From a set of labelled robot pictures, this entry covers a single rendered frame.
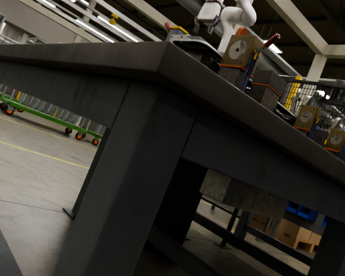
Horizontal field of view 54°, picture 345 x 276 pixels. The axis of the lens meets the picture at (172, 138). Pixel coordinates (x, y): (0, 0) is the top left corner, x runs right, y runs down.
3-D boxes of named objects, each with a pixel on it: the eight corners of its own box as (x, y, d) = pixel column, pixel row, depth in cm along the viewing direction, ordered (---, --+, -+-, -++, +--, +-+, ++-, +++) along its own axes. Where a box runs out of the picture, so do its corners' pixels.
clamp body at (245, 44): (221, 134, 112) (262, 34, 114) (192, 126, 122) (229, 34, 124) (235, 142, 118) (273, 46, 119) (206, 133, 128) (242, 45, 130)
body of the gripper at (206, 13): (202, -2, 178) (194, 17, 177) (218, -2, 171) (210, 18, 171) (210, 6, 184) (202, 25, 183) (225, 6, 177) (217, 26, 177)
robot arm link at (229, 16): (218, 84, 218) (196, 76, 224) (223, 86, 229) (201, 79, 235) (246, 6, 211) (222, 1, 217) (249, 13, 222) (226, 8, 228)
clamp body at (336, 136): (329, 193, 181) (352, 132, 182) (308, 185, 190) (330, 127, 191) (333, 195, 186) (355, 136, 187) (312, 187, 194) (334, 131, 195)
